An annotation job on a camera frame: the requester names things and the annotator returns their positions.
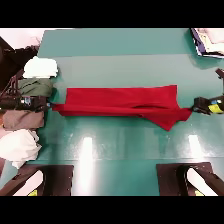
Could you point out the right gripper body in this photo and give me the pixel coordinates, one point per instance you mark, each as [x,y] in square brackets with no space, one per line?
[201,106]

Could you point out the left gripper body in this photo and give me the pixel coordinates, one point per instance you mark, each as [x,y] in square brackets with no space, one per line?
[40,103]

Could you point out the red T-shirt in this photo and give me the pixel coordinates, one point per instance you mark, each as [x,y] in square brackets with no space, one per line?
[110,100]

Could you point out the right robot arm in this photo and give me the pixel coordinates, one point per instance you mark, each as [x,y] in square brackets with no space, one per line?
[218,107]

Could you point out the green garment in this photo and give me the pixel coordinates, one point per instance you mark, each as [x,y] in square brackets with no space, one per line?
[35,86]

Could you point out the brown garment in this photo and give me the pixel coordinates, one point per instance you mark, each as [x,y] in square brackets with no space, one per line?
[23,119]

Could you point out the white garment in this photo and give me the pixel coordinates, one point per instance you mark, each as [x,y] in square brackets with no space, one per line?
[40,67]
[18,146]
[213,40]

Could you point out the black garment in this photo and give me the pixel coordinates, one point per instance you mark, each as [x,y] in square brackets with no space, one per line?
[25,55]

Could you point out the dark blue garment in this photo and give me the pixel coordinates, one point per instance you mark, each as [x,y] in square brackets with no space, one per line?
[196,41]

